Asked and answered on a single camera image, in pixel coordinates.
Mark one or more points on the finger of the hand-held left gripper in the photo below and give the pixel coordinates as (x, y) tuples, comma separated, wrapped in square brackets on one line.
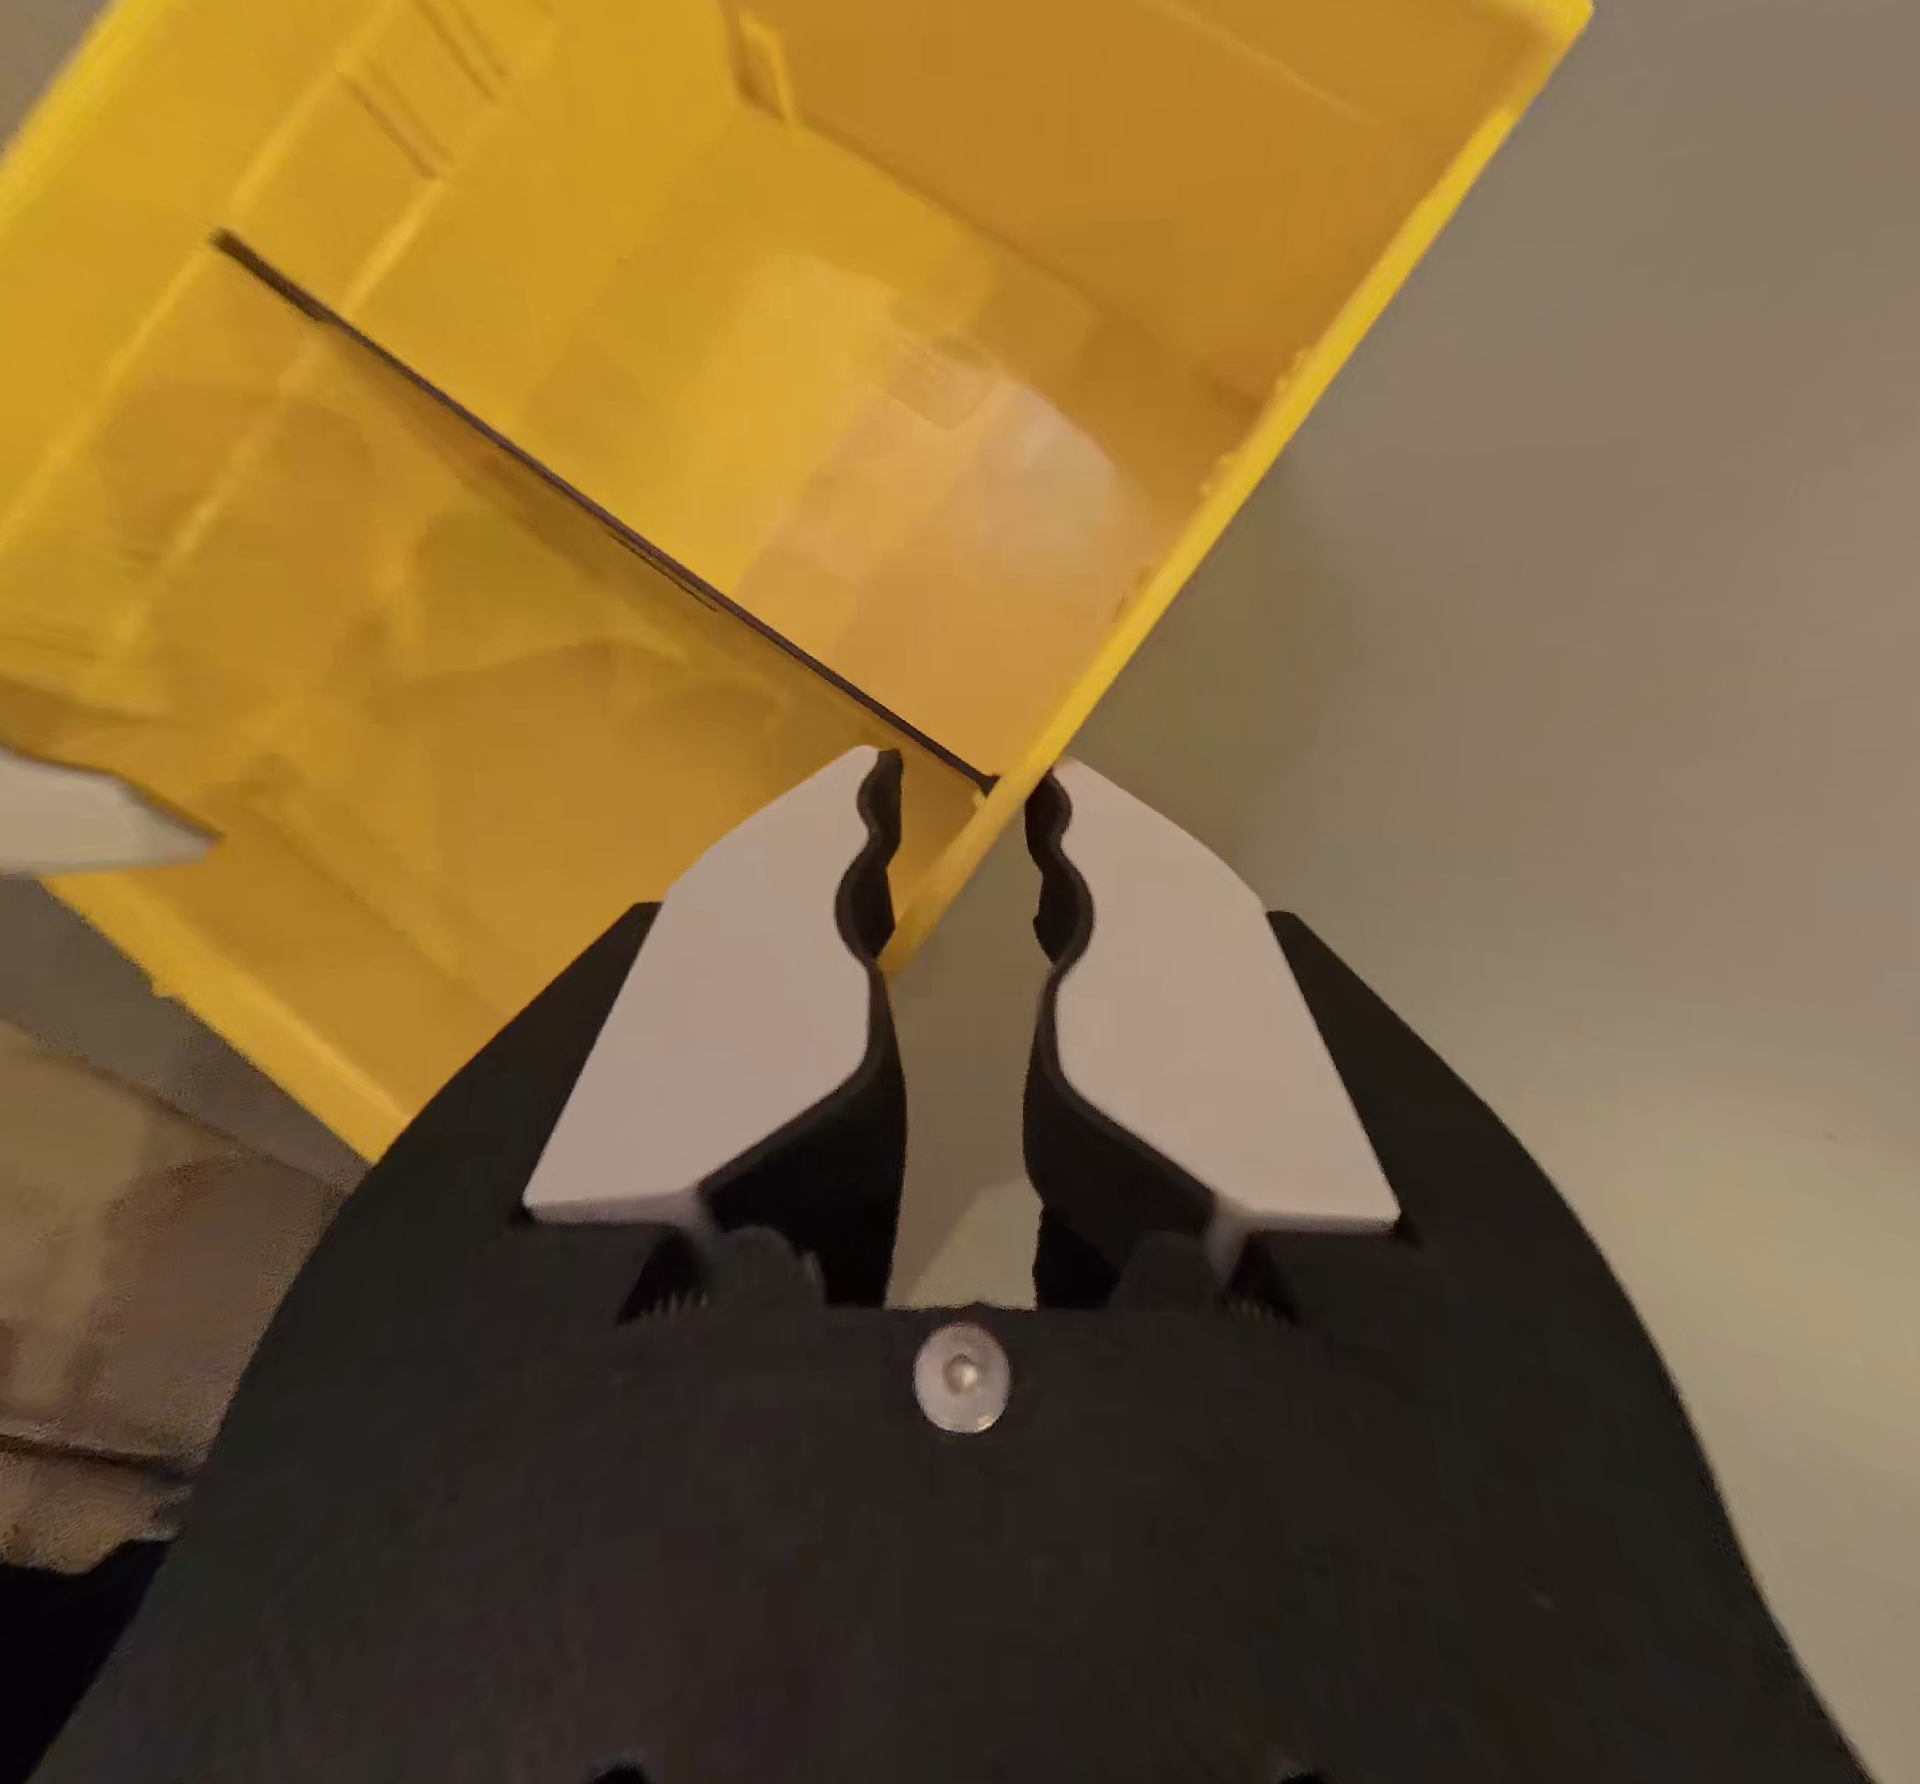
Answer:
[(83, 820)]

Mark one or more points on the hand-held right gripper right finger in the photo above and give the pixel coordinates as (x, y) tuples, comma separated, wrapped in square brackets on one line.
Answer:
[(1201, 1020)]

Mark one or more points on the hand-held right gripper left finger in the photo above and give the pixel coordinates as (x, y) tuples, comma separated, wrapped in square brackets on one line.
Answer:
[(721, 1004)]

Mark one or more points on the yellow plastic storage bin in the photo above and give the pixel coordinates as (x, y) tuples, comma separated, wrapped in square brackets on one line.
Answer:
[(1050, 166)]

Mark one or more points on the black bin divider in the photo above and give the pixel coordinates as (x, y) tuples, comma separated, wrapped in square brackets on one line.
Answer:
[(660, 557)]

